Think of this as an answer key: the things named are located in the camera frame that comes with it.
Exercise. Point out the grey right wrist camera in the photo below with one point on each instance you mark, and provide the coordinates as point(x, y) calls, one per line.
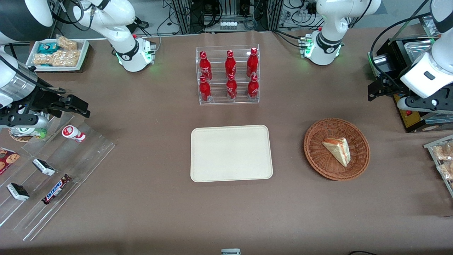
point(24, 121)

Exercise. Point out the teal snack packet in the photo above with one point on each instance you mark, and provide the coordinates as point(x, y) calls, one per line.
point(47, 48)

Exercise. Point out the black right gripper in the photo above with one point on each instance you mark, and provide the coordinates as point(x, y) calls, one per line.
point(41, 98)

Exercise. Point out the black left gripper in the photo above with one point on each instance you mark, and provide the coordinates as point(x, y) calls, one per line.
point(391, 86)

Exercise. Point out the white device with label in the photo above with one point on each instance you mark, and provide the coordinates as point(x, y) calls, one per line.
point(230, 251)

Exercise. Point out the black food warmer appliance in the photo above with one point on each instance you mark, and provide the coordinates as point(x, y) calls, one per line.
point(412, 118)

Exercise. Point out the white red yogurt bottle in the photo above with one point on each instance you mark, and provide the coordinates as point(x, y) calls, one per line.
point(72, 133)

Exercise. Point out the beige plastic tray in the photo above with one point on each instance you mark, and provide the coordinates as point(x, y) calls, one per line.
point(231, 154)

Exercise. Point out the Snickers chocolate bar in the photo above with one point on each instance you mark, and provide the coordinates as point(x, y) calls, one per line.
point(56, 189)

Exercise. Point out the metal food pan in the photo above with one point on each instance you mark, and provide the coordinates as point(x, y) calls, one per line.
point(417, 47)

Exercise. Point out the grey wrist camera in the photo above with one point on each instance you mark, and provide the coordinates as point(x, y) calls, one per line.
point(24, 121)
point(424, 105)

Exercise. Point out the clear acrylic bottle rack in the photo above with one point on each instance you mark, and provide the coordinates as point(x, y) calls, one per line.
point(219, 99)

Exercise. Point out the clear bag of pastries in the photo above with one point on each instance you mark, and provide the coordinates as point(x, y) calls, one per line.
point(444, 151)
point(446, 170)

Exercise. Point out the triangular sandwich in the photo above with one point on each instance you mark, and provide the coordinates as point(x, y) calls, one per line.
point(339, 150)

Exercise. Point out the green white packet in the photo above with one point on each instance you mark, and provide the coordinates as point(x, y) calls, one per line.
point(40, 134)

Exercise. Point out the large peanut brittle pack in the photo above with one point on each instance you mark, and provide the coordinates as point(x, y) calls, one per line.
point(62, 58)

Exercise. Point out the black white snack bar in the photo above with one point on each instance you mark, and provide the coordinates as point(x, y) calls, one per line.
point(44, 167)
point(18, 192)

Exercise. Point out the small wicker coaster basket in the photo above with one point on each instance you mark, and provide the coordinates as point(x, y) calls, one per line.
point(19, 138)

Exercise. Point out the white power strip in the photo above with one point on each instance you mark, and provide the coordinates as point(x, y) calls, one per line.
point(228, 24)

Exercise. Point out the aluminium equipment rack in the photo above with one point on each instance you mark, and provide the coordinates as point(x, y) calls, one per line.
point(184, 16)

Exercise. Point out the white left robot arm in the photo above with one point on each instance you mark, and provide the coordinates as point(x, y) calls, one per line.
point(327, 24)

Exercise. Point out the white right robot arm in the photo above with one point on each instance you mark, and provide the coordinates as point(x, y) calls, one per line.
point(124, 53)

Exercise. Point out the clear acrylic tiered shelf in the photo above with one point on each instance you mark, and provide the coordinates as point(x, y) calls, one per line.
point(81, 163)

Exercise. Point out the red cookie packet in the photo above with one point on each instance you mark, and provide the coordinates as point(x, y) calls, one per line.
point(9, 160)

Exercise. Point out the white snack tray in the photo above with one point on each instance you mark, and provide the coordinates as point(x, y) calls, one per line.
point(84, 49)

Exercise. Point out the brown wicker basket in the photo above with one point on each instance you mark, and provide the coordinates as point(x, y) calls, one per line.
point(318, 156)

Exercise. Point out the metal edged snack tray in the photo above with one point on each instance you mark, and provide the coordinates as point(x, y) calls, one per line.
point(430, 148)

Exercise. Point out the small peanut brittle pack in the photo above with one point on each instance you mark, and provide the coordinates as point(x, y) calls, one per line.
point(67, 43)

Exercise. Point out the red cola bottle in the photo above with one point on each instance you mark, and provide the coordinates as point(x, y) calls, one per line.
point(253, 88)
point(252, 63)
point(231, 89)
point(230, 65)
point(205, 91)
point(205, 67)

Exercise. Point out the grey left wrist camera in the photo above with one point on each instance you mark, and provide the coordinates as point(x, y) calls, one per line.
point(424, 105)

